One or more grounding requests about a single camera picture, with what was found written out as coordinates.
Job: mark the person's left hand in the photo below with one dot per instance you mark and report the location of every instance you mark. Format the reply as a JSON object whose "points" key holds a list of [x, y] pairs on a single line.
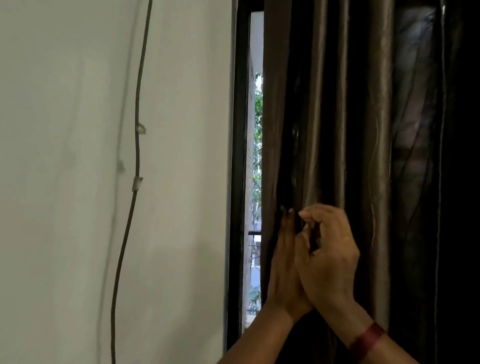
{"points": [[285, 277]]}

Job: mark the person's right hand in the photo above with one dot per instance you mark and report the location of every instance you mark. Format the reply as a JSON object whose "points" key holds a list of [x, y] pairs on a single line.
{"points": [[330, 262]]}

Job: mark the dark brown satin curtain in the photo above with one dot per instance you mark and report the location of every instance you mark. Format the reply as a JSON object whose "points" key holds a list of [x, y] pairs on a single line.
{"points": [[461, 150], [322, 112]]}

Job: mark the red wrist thread band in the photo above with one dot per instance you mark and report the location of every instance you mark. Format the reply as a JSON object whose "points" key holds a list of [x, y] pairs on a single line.
{"points": [[367, 339]]}

